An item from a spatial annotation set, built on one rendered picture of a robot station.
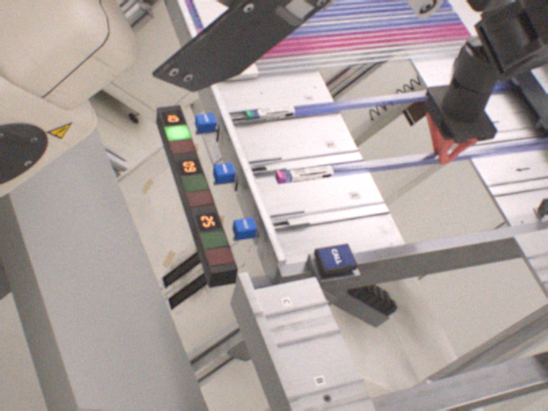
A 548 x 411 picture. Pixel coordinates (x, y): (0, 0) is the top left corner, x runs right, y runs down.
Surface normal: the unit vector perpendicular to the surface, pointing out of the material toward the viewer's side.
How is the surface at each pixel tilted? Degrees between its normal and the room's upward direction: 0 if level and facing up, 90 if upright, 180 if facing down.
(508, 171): 45
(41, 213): 0
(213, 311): 90
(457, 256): 90
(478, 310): 90
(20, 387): 0
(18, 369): 0
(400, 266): 90
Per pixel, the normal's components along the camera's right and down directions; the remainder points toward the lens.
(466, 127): 0.15, -0.66
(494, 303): -0.57, -0.37
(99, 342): 0.76, -0.56
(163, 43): 0.30, 0.74
